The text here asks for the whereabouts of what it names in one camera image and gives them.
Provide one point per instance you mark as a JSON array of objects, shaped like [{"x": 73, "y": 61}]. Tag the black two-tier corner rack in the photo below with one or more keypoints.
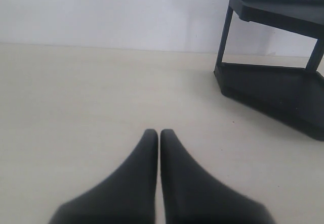
[{"x": 292, "y": 95}]

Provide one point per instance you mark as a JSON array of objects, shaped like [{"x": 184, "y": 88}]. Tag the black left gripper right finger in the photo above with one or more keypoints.
[{"x": 192, "y": 195}]

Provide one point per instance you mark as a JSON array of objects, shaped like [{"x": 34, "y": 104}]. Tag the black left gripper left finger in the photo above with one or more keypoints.
[{"x": 126, "y": 196}]

